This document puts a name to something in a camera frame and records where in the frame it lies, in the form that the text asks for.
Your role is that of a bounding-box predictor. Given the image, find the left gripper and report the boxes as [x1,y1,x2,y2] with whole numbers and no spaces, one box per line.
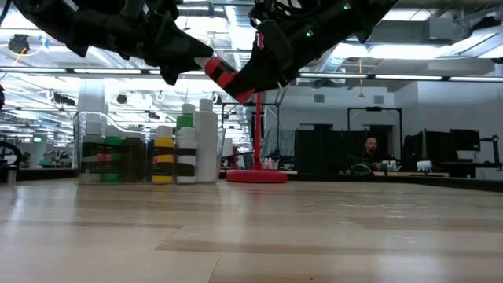
[88,0,215,86]

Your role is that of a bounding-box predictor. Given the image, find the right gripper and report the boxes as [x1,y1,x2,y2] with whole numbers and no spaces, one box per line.
[226,0,357,98]

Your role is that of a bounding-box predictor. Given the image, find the red paint bottle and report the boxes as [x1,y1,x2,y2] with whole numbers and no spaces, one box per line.
[195,56,256,105]

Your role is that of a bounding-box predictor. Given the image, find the large green paint bottle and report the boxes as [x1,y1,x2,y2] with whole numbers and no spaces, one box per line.
[175,102,196,134]

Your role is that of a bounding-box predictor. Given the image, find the tall white bottle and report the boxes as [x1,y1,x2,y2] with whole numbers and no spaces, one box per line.
[194,97,219,184]

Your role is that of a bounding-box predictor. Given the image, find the yellow paint bottle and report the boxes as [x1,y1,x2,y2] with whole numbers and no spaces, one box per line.
[151,125,176,185]

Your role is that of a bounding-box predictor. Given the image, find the blue paint bottle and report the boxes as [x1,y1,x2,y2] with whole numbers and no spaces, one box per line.
[145,139,155,182]

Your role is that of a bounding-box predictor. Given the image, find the brown paint bottle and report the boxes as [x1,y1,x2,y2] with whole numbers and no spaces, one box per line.
[123,129,147,183]

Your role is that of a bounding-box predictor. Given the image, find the grey paint bottle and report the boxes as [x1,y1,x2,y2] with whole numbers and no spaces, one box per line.
[80,120,106,184]

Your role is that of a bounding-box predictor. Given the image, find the small green paint bottle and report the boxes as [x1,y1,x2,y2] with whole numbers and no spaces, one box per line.
[102,124,126,183]

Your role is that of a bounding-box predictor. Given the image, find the clear plastic bin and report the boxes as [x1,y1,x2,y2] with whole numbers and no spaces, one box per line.
[73,110,227,185]

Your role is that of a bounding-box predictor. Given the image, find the long ceiling light strip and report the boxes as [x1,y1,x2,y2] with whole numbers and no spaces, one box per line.
[0,65,503,83]

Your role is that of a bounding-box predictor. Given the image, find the teal tarp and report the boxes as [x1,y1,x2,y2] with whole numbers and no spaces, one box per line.
[262,127,296,159]

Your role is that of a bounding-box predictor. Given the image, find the white pillar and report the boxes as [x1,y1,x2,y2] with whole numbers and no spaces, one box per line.
[72,77,109,169]

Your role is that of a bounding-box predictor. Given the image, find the black partition panels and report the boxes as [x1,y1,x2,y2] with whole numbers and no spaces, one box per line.
[294,124,451,174]

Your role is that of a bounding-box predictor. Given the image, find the person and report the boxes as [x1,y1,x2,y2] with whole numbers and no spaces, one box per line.
[355,136,388,174]

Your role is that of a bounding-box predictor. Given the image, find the black rounded object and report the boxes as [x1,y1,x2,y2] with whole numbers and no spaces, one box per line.
[351,163,374,176]

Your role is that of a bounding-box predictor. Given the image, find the black wheel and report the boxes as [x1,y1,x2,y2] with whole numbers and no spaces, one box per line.
[0,140,25,168]

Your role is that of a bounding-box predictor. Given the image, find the dark background monitor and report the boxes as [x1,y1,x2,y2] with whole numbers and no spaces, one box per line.
[450,128,481,153]

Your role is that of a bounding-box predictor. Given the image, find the silver ventilation duct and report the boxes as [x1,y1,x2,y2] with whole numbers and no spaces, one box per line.
[317,41,354,74]

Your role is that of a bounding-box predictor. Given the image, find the yellow hanging cord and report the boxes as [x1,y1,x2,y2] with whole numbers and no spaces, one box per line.
[358,57,365,99]

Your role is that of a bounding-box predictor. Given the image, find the black ceiling cable reel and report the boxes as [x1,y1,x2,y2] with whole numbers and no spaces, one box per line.
[7,33,31,55]

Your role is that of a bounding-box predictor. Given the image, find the black hanging cable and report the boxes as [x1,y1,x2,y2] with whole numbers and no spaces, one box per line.
[0,0,12,29]

